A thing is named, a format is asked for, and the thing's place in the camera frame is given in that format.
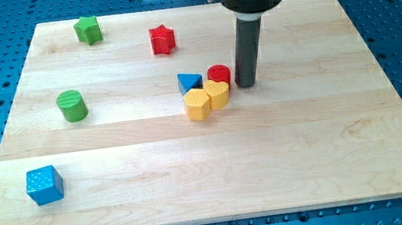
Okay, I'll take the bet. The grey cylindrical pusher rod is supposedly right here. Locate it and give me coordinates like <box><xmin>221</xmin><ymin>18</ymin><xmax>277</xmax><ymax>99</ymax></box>
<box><xmin>234</xmin><ymin>18</ymin><xmax>261</xmax><ymax>88</ymax></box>

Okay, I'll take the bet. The black collar tool mount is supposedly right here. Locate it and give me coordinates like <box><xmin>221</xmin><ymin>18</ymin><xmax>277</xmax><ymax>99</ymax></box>
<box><xmin>221</xmin><ymin>0</ymin><xmax>282</xmax><ymax>14</ymax></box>

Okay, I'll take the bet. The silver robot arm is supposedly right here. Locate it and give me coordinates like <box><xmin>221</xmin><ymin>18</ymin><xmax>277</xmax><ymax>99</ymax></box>
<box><xmin>207</xmin><ymin>0</ymin><xmax>282</xmax><ymax>88</ymax></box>

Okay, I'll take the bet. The red cylinder block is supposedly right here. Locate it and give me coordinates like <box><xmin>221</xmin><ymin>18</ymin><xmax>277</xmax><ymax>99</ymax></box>
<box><xmin>207</xmin><ymin>64</ymin><xmax>231</xmax><ymax>89</ymax></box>

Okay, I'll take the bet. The yellow heart block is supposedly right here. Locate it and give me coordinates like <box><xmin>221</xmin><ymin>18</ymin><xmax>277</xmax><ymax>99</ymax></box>
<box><xmin>203</xmin><ymin>80</ymin><xmax>230</xmax><ymax>110</ymax></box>

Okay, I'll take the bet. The blue triangle block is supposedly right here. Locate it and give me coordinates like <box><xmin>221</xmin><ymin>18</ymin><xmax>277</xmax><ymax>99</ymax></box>
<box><xmin>176</xmin><ymin>73</ymin><xmax>203</xmax><ymax>95</ymax></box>

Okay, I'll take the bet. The red star block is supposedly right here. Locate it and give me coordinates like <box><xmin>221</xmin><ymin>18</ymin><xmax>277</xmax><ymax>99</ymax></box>
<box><xmin>149</xmin><ymin>24</ymin><xmax>176</xmax><ymax>55</ymax></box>

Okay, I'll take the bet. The yellow pentagon block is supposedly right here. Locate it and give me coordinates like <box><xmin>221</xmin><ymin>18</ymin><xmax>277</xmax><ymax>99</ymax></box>
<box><xmin>183</xmin><ymin>88</ymin><xmax>211</xmax><ymax>121</ymax></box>

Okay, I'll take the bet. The light wooden board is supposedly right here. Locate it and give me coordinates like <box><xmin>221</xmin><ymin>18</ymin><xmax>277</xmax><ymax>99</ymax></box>
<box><xmin>0</xmin><ymin>0</ymin><xmax>402</xmax><ymax>225</ymax></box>

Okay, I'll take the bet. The green star block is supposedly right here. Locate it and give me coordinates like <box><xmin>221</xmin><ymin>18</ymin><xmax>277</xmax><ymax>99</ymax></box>
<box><xmin>73</xmin><ymin>16</ymin><xmax>103</xmax><ymax>46</ymax></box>

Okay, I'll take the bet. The green cylinder block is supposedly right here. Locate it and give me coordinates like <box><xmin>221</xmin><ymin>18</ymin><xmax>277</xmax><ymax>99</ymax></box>
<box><xmin>56</xmin><ymin>89</ymin><xmax>88</xmax><ymax>122</ymax></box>

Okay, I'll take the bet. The blue cube block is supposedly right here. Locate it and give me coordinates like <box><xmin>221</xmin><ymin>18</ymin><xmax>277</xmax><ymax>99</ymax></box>
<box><xmin>26</xmin><ymin>165</ymin><xmax>65</xmax><ymax>206</ymax></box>

